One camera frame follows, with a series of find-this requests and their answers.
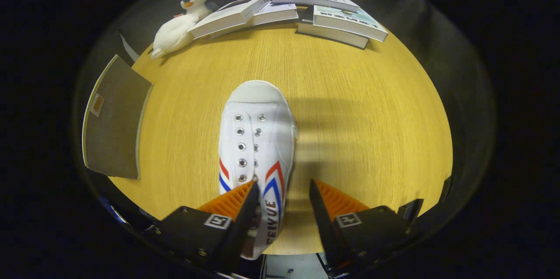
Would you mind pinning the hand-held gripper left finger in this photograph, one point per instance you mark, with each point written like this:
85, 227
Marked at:
243, 222

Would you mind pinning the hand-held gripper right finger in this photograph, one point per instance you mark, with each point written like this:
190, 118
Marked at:
323, 222

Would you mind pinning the white book with portrait cover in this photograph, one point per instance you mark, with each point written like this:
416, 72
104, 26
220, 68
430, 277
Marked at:
223, 19

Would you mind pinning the grey fabric storage box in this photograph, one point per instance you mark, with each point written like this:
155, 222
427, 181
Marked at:
116, 130

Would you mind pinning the white round plush toy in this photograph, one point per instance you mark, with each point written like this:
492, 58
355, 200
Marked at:
173, 34

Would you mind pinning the grey penguin plush toy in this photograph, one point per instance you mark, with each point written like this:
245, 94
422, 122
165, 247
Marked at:
197, 3

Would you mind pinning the dark hardcover book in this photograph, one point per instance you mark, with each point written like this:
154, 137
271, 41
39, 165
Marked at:
332, 36

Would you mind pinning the book with pale green cover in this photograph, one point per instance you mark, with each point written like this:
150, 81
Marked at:
350, 23

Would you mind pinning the white striped canvas shoe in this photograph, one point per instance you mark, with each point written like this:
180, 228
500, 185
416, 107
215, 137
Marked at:
256, 139

